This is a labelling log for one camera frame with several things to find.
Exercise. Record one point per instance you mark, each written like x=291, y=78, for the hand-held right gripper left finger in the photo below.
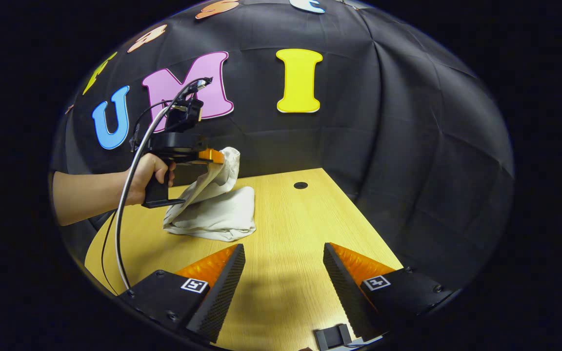
x=212, y=302

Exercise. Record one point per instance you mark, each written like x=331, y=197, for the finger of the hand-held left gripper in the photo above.
x=211, y=156

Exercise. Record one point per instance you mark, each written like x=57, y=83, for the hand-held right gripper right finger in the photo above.
x=347, y=297

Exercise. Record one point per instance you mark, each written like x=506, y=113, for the white jeans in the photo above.
x=217, y=214

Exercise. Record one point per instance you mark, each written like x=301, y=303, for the black backdrop cloth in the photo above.
x=408, y=146

